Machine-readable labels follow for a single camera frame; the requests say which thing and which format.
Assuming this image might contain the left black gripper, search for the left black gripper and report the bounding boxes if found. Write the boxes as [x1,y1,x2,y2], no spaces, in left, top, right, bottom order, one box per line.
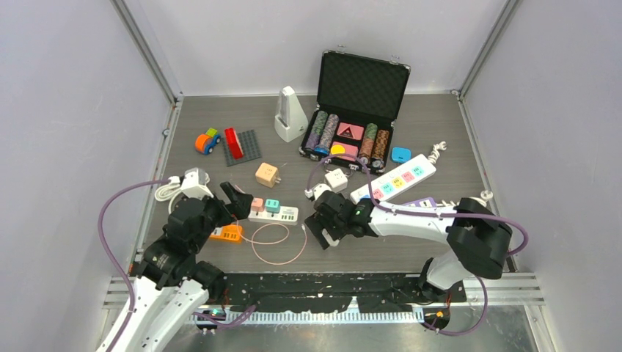
[191,180,252,251]

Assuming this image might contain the teal plug adapter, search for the teal plug adapter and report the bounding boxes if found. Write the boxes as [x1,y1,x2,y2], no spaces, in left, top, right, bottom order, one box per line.
[265,199,281,213]

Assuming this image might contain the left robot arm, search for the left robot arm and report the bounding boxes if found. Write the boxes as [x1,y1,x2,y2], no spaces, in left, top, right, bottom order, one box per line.
[97,182,254,351]

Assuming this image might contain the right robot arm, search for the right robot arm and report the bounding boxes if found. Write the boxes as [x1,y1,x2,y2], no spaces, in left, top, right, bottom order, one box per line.
[304,191,512,301]

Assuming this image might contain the pink charger plug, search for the pink charger plug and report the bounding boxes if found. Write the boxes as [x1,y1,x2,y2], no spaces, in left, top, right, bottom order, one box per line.
[251,197,265,212]

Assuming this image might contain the orange power strip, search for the orange power strip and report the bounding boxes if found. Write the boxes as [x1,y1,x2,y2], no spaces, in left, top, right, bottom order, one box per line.
[208,224,244,244]

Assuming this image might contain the white power strip with usb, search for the white power strip with usb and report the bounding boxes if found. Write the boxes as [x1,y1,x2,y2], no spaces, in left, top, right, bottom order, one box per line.
[247,206,299,226]

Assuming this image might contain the orange cube socket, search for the orange cube socket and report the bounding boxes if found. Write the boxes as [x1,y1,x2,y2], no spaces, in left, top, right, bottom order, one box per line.
[255,162,281,188]

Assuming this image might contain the white cube socket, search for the white cube socket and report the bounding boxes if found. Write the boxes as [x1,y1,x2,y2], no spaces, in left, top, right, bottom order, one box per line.
[324,169,348,193]

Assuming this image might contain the red toy brick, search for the red toy brick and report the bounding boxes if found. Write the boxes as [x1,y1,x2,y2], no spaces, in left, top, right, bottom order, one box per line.
[224,128,244,160]

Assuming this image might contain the grey building baseplate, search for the grey building baseplate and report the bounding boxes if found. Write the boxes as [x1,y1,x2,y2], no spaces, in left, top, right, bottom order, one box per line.
[224,130,262,166]

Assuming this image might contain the toy car blocks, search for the toy car blocks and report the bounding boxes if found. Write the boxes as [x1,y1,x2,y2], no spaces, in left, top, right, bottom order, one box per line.
[194,128,222,155]

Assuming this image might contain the white metronome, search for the white metronome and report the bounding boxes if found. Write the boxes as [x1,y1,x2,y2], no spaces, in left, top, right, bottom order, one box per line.
[274,86,308,143]

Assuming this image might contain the blue small charger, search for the blue small charger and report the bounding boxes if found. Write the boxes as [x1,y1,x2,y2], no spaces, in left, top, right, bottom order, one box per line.
[390,147,411,164]

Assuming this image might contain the purple power strip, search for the purple power strip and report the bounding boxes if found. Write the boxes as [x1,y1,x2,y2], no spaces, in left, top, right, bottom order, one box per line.
[403,197,436,208]

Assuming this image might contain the white colourful power strip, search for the white colourful power strip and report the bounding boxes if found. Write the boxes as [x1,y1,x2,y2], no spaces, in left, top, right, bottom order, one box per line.
[350,154,436,203]

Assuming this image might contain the black poker chip case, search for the black poker chip case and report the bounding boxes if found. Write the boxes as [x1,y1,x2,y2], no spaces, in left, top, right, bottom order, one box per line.
[299,50,411,175]

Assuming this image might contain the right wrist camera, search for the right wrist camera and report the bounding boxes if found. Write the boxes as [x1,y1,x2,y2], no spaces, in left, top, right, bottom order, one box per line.
[304,183,332,201]

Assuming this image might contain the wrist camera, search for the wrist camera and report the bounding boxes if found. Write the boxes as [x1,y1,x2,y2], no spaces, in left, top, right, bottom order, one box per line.
[169,167,213,199]
[304,183,332,201]

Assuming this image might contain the white coiled power cord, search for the white coiled power cord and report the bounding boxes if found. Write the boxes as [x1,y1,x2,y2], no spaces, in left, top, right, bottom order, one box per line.
[153,166,211,217]

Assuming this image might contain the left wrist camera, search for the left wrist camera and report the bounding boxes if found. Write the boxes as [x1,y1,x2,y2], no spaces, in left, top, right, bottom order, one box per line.
[169,167,213,199]

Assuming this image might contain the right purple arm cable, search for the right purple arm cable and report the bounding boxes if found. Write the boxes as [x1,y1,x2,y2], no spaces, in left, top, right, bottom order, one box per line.
[306,154,529,339]

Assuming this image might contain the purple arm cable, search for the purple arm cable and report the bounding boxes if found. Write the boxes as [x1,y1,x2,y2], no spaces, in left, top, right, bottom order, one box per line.
[306,154,529,339]
[97,180,180,352]

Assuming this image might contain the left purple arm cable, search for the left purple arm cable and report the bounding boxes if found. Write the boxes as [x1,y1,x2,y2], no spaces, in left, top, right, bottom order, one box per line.
[97,180,180,352]

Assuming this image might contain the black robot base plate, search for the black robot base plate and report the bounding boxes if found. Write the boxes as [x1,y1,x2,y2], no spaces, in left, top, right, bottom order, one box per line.
[213,271,467,315]

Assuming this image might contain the white cord bundle right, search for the white cord bundle right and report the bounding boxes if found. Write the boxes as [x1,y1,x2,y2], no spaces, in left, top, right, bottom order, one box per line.
[427,141,494,217]

